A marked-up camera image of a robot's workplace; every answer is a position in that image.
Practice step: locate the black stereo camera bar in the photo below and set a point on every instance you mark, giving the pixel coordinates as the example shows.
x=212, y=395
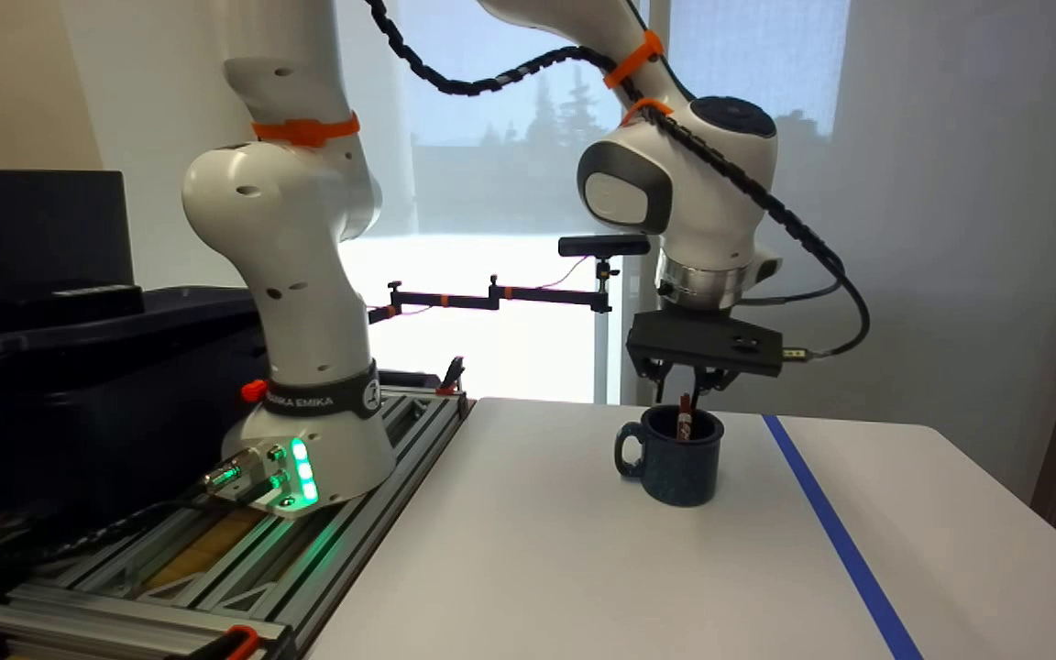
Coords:
x=603, y=243

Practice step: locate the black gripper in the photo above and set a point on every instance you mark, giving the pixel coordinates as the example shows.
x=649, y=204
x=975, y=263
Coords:
x=689, y=372

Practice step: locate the white camera stand pole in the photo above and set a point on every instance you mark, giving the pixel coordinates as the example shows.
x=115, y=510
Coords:
x=603, y=355

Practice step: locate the aluminium rail mounting frame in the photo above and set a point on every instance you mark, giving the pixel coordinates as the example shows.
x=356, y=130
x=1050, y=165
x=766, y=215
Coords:
x=235, y=575

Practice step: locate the black monitor with blue light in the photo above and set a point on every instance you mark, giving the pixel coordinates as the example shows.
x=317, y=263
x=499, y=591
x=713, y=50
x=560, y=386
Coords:
x=35, y=232

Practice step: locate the orange capped marker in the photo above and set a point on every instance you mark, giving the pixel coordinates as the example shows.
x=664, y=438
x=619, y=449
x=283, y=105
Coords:
x=684, y=418

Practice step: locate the black red articulated camera arm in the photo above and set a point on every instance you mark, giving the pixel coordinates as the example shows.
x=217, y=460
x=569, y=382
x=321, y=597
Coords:
x=492, y=295

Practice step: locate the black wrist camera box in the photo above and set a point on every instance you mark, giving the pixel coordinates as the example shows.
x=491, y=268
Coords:
x=725, y=330

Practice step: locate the black equipment cabinet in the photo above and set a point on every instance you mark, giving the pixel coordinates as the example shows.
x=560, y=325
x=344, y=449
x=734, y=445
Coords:
x=88, y=404

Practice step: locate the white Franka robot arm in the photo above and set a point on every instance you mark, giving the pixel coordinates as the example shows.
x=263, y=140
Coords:
x=296, y=243

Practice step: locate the blue tape line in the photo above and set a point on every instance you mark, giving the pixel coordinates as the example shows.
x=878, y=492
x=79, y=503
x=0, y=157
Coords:
x=841, y=537

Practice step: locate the dark green enamel mug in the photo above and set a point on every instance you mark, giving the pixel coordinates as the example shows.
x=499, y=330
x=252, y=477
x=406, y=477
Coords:
x=679, y=463

